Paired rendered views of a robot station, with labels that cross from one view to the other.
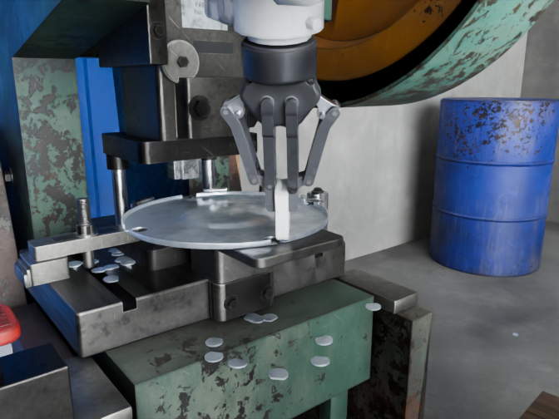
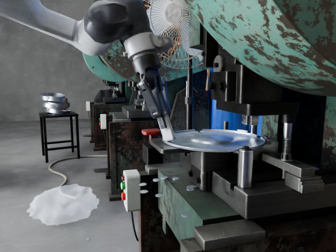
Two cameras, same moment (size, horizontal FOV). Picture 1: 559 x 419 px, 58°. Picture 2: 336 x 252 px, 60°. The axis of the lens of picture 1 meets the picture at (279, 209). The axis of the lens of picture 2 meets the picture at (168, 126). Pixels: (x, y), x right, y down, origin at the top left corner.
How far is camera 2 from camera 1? 1.15 m
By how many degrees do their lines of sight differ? 108
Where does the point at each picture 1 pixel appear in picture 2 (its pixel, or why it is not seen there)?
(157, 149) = (218, 103)
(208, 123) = (214, 93)
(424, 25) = not seen: hidden behind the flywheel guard
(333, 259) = (239, 200)
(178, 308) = not seen: hidden behind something
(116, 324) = (183, 159)
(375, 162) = not seen: outside the picture
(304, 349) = (181, 211)
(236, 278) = (192, 163)
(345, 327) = (192, 222)
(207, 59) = (228, 62)
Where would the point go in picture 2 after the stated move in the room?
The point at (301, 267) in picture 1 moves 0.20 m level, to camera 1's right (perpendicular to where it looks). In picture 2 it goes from (224, 188) to (205, 224)
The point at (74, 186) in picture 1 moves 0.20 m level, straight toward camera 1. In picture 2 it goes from (274, 124) to (218, 125)
